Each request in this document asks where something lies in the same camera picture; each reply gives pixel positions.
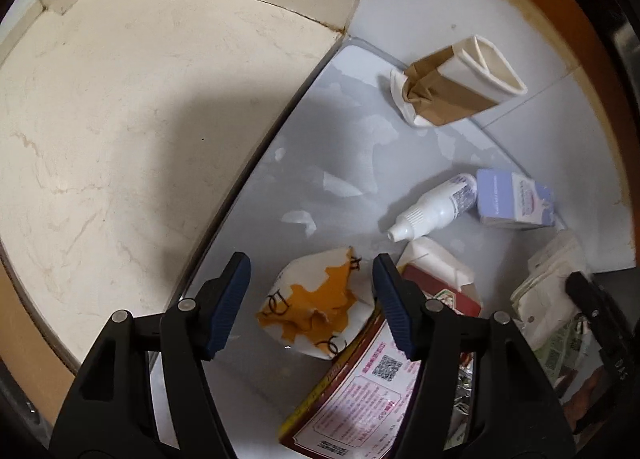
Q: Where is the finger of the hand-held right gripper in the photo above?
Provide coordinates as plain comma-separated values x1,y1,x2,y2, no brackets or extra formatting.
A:
566,270,629,390

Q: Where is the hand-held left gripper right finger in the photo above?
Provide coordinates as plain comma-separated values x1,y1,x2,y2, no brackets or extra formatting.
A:
372,254,576,459

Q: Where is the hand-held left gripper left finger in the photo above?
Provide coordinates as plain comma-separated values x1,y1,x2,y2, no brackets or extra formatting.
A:
50,252,251,459

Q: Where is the orange white paper wrapper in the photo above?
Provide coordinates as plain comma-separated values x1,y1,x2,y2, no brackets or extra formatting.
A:
256,245,377,363

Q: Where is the red white printed carton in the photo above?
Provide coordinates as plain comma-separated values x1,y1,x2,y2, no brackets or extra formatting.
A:
277,236,484,459

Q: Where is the clear plastic bag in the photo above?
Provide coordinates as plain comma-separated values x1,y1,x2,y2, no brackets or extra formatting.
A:
449,351,477,440

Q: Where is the crumpled white wrapper packet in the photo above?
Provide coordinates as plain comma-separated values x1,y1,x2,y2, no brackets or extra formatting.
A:
510,229,592,351

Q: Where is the green printed paper wrapper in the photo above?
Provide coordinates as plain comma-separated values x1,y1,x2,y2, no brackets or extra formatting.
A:
537,316,593,386

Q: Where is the small white plastic bottle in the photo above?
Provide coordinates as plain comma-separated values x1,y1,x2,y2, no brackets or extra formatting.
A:
387,172,478,243

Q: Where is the small lavender box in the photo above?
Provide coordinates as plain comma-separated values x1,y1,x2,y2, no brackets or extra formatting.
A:
475,168,556,230

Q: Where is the crushed paper cup brown sleeve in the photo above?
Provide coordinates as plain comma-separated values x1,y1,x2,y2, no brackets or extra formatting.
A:
389,34,529,128

